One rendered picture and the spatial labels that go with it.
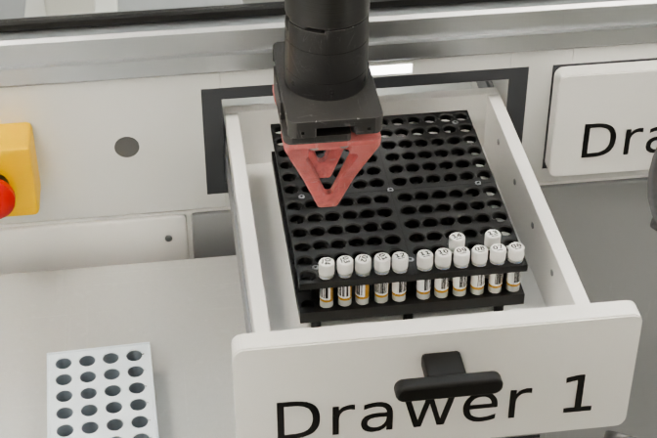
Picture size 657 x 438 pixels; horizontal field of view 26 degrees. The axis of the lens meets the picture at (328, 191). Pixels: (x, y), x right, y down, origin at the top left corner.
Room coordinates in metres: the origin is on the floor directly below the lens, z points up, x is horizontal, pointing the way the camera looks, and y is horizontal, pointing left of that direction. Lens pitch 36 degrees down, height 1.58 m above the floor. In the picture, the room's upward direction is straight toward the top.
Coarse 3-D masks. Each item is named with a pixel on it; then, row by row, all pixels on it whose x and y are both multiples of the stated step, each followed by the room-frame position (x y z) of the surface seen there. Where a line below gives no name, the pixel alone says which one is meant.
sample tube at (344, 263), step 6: (342, 258) 0.84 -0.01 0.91; (348, 258) 0.84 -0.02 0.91; (342, 264) 0.84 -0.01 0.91; (348, 264) 0.84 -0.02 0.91; (342, 270) 0.83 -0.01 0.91; (348, 270) 0.84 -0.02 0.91; (342, 276) 0.84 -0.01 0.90; (348, 276) 0.84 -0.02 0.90; (342, 288) 0.84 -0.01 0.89; (348, 288) 0.84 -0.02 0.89; (342, 294) 0.84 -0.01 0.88; (348, 294) 0.84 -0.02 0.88; (342, 300) 0.84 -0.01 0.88; (348, 300) 0.84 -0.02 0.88
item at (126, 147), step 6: (120, 138) 1.05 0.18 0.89; (126, 138) 1.05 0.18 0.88; (132, 138) 1.05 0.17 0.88; (120, 144) 1.05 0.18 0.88; (126, 144) 1.05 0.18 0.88; (132, 144) 1.05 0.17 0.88; (138, 144) 1.05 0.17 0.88; (120, 150) 1.05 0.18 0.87; (126, 150) 1.05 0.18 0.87; (132, 150) 1.05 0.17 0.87; (138, 150) 1.05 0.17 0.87; (126, 156) 1.05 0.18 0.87
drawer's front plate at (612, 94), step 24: (576, 72) 1.09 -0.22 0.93; (600, 72) 1.09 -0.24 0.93; (624, 72) 1.09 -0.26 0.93; (648, 72) 1.09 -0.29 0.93; (552, 96) 1.09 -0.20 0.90; (576, 96) 1.08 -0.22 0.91; (600, 96) 1.09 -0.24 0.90; (624, 96) 1.09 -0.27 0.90; (648, 96) 1.09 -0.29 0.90; (552, 120) 1.09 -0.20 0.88; (576, 120) 1.08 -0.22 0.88; (600, 120) 1.09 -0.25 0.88; (624, 120) 1.09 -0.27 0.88; (648, 120) 1.09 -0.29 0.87; (552, 144) 1.08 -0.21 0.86; (576, 144) 1.08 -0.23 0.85; (600, 144) 1.09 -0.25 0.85; (624, 144) 1.09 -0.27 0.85; (552, 168) 1.08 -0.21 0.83; (576, 168) 1.08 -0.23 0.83; (600, 168) 1.09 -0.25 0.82; (624, 168) 1.09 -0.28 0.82; (648, 168) 1.09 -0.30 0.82
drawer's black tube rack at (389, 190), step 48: (384, 144) 1.02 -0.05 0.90; (432, 144) 1.06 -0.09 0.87; (480, 144) 1.02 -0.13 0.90; (288, 192) 0.99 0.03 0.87; (384, 192) 0.94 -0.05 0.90; (432, 192) 0.95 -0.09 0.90; (480, 192) 0.95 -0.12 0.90; (288, 240) 0.92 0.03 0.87; (336, 240) 0.88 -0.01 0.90; (384, 240) 0.88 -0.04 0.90; (432, 240) 0.92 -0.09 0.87; (480, 240) 0.88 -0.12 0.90; (336, 288) 0.86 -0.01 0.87; (432, 288) 0.86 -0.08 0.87
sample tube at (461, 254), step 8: (456, 248) 0.85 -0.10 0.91; (464, 248) 0.85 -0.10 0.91; (456, 256) 0.85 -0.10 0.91; (464, 256) 0.85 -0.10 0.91; (456, 264) 0.85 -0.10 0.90; (464, 264) 0.85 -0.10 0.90; (456, 280) 0.85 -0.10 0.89; (464, 280) 0.85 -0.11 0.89; (456, 288) 0.85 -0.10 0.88; (464, 288) 0.85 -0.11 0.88
